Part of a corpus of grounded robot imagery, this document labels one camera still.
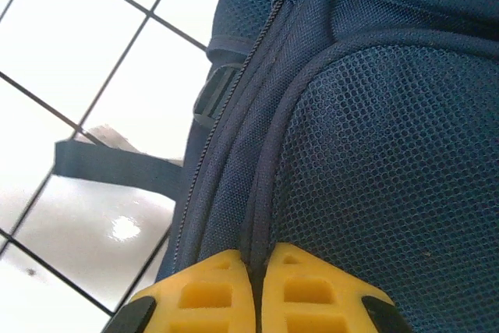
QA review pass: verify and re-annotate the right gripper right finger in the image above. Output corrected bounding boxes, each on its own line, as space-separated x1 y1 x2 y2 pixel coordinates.
260 242 414 333

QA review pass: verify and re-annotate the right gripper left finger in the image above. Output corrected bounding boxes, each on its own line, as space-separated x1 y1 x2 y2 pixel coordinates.
99 249 258 333

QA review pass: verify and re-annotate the navy blue backpack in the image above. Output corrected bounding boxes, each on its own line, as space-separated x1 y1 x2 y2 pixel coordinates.
54 0 499 333

